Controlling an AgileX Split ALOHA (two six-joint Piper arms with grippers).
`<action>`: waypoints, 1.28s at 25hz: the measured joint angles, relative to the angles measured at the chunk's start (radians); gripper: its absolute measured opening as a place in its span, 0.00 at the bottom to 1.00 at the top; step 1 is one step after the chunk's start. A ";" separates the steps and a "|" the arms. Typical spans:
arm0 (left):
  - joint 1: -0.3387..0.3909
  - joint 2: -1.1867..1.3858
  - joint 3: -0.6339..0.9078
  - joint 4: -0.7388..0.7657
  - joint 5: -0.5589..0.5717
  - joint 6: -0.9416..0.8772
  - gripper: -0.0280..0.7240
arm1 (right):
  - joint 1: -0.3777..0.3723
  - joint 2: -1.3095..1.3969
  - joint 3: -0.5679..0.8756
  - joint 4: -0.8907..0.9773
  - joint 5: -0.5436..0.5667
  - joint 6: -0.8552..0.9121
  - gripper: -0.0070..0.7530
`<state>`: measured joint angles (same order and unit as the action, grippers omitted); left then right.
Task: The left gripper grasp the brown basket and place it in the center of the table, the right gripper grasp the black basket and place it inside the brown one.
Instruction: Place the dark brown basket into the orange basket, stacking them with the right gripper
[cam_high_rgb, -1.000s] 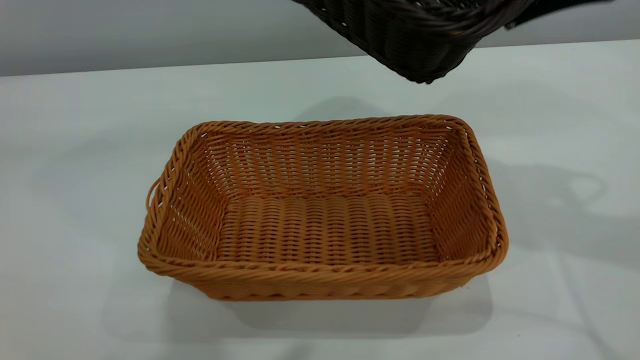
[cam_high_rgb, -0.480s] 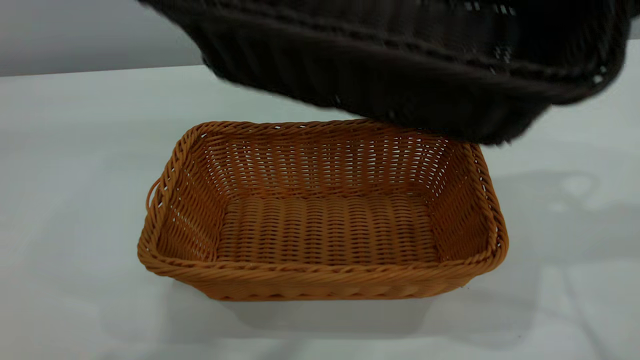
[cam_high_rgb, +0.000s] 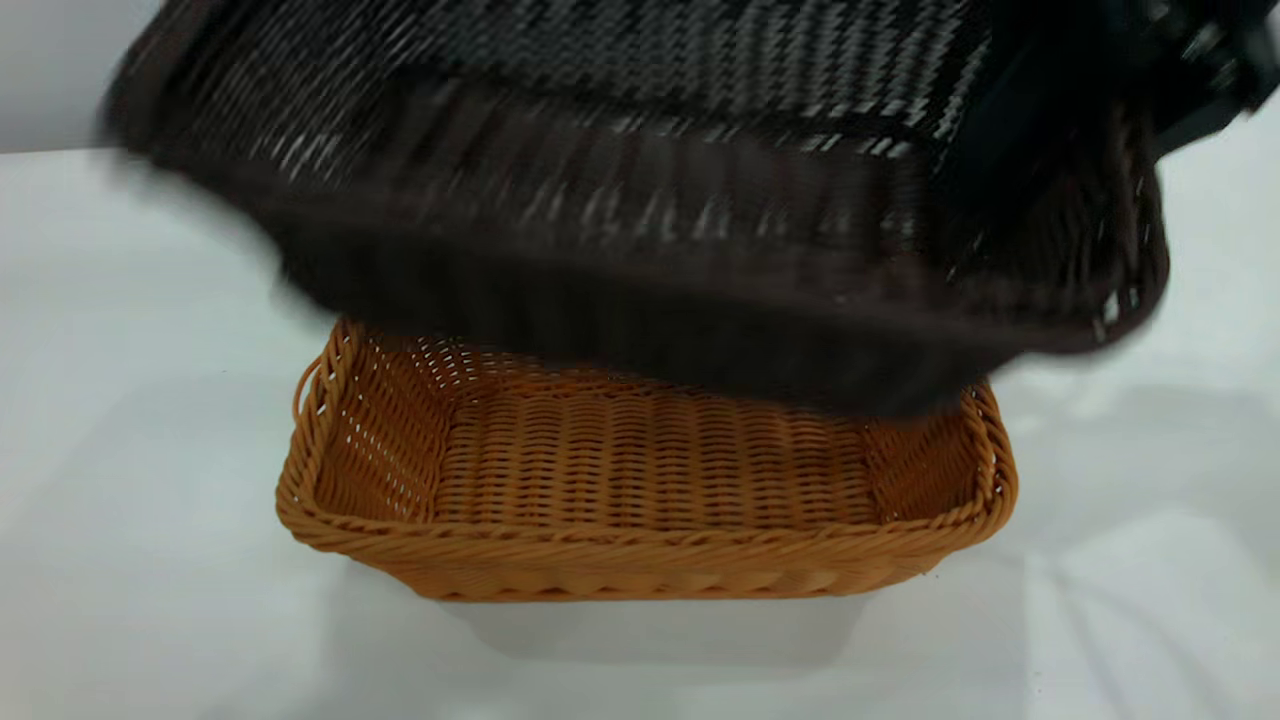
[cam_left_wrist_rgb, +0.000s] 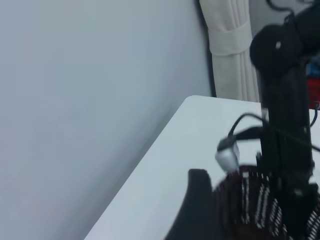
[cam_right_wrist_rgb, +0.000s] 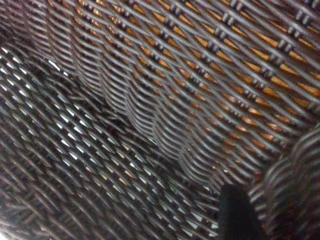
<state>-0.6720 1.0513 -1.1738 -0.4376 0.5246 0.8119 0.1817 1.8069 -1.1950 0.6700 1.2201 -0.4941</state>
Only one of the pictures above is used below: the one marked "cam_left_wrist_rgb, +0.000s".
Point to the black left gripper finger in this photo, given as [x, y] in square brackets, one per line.
[195, 212]

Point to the cream tied curtain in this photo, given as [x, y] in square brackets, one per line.
[232, 50]

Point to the blue object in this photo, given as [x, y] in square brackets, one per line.
[314, 66]

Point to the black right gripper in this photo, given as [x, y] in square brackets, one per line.
[287, 162]

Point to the black vertical frame strip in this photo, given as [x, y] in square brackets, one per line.
[206, 50]

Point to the red object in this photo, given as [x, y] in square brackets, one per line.
[314, 91]

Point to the dark brown wicker basket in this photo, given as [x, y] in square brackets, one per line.
[252, 207]

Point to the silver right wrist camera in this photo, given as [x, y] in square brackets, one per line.
[227, 157]

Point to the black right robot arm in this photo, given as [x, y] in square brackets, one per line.
[275, 47]

